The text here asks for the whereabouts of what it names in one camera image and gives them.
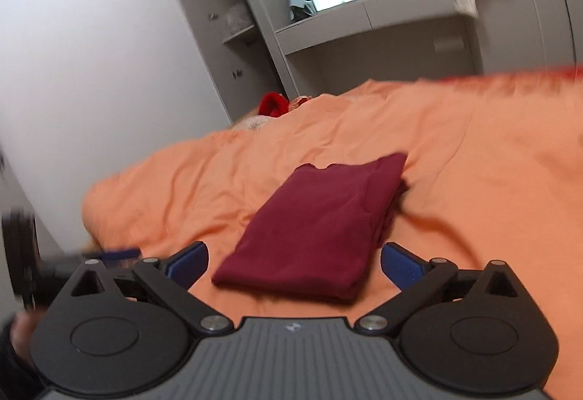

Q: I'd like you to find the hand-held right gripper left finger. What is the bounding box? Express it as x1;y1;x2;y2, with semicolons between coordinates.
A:
59;240;233;334

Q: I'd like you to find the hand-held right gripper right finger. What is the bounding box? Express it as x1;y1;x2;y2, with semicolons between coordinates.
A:
354;242;532;334

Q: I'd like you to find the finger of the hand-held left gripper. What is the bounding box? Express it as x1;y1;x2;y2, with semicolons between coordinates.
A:
81;247;143;268

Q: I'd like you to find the maroon garment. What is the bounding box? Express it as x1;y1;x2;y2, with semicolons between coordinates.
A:
212;152;409;304

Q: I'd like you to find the person's left forearm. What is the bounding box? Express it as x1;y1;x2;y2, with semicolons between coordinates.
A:
0;322;44;391

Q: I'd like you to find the person's left hand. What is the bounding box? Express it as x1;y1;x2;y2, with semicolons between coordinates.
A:
8;311;46;364

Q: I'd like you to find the orange blanket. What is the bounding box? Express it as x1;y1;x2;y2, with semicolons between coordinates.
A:
82;68;583;400

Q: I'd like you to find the red plush cloth item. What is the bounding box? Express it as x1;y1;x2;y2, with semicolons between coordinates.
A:
259;92;291;117

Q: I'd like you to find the grey window bench cabinet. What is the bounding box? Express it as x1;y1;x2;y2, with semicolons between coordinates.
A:
273;0;484;96

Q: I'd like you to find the pale rectangular plate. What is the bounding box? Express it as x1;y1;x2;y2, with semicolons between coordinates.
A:
433;38;466;53

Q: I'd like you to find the grey open wardrobe cabinet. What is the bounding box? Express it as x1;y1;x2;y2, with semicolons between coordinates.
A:
166;0;293;124

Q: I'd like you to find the grey tall wardrobe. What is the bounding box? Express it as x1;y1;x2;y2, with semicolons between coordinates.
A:
474;0;583;76

